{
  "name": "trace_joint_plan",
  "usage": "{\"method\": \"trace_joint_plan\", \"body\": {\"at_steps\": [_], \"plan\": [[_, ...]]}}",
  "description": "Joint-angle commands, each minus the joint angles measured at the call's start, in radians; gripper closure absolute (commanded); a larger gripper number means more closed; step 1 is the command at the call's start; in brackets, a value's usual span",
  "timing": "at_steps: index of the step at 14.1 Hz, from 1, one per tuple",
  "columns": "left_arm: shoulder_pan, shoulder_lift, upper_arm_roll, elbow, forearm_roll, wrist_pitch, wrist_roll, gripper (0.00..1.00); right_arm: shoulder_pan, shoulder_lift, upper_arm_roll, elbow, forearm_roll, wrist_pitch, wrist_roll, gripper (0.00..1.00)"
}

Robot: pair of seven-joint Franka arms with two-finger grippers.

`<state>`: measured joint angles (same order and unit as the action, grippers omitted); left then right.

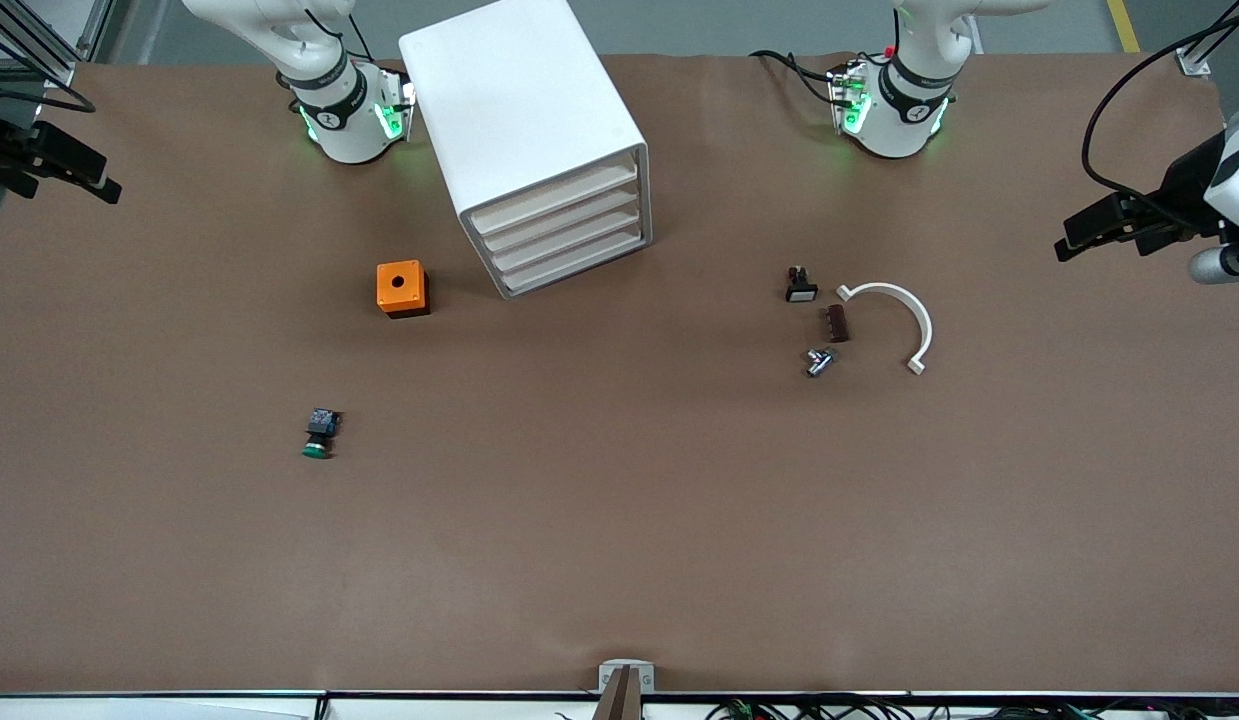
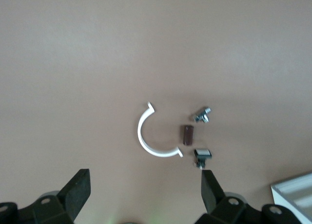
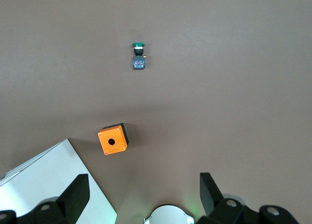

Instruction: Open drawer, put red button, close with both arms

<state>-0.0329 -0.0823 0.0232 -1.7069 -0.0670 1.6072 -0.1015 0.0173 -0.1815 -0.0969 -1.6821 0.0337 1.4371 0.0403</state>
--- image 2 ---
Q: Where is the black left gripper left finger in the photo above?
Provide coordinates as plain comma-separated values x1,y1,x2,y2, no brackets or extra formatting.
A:
0,168,91,224

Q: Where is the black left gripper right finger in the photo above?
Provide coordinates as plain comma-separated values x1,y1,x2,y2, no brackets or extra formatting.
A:
196,169,302,224

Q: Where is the white drawer cabinet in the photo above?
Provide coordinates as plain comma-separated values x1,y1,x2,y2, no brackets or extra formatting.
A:
270,171,312,224

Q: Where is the small brown block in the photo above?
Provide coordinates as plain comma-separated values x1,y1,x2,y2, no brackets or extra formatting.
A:
181,124,195,146

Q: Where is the small metal fitting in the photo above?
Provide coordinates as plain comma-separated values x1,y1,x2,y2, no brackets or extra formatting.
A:
191,106,213,124

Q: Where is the white half-ring pipe clamp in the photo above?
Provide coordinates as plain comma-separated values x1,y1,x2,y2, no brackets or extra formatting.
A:
137,101,184,159

